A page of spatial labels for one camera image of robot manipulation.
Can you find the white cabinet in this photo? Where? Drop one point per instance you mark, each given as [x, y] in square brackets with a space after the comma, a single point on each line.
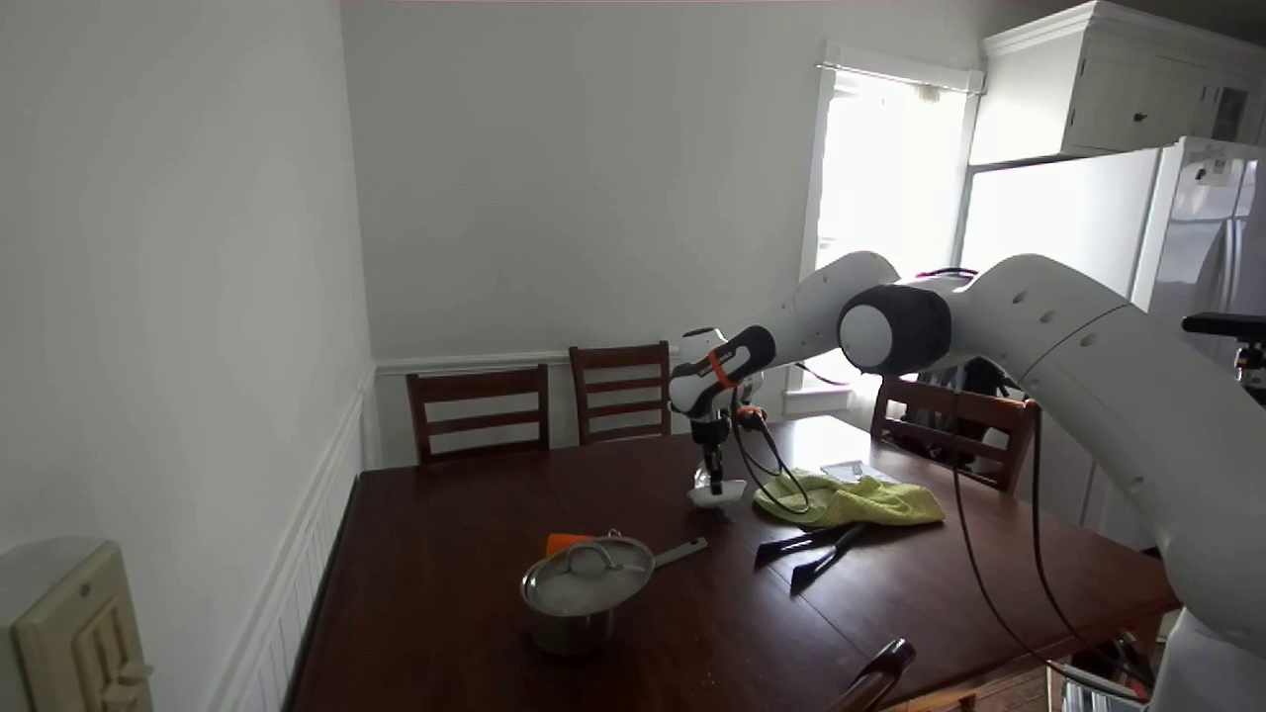
[1123, 71]

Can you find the yellow-green cloth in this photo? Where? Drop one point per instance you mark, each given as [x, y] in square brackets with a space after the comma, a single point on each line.
[855, 501]

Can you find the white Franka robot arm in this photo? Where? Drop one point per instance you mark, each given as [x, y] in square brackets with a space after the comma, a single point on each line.
[1123, 381]

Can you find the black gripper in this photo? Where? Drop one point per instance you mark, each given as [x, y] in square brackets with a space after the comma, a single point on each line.
[714, 436]

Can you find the white refrigerator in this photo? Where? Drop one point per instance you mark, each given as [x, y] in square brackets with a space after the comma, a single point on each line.
[1055, 217]

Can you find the cream wall switch plate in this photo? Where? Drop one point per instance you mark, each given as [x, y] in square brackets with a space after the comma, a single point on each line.
[82, 639]

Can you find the bright window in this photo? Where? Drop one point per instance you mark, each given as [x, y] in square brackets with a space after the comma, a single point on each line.
[892, 163]

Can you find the black tongs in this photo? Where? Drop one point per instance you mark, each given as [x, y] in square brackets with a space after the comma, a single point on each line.
[815, 560]

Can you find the glass pot lid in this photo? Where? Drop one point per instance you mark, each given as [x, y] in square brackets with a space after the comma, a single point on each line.
[588, 575]

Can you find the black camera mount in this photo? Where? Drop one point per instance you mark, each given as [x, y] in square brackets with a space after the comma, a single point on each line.
[1229, 320]

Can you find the orange toy carrot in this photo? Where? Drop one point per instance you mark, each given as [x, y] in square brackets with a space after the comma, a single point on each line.
[562, 543]

